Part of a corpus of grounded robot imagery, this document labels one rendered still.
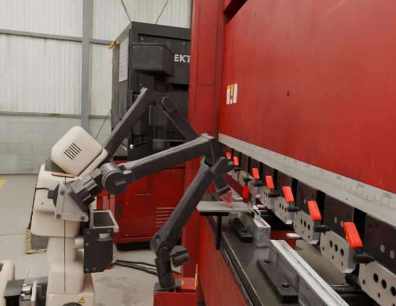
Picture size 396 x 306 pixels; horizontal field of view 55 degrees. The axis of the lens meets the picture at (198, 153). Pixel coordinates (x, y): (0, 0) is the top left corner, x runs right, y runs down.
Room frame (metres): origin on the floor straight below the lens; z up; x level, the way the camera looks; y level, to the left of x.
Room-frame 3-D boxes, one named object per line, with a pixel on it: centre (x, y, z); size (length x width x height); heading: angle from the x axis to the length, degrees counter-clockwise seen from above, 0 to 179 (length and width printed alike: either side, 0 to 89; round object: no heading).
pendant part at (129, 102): (3.06, 0.47, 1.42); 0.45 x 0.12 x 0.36; 174
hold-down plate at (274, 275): (1.30, -0.30, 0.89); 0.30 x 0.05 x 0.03; 7
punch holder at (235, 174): (2.13, -0.25, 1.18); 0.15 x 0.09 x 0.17; 7
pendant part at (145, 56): (3.10, 0.38, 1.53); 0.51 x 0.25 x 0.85; 174
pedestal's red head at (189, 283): (1.42, 0.06, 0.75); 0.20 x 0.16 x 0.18; 1
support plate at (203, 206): (1.89, -0.13, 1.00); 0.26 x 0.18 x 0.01; 97
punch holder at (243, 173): (1.93, -0.28, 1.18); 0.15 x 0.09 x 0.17; 7
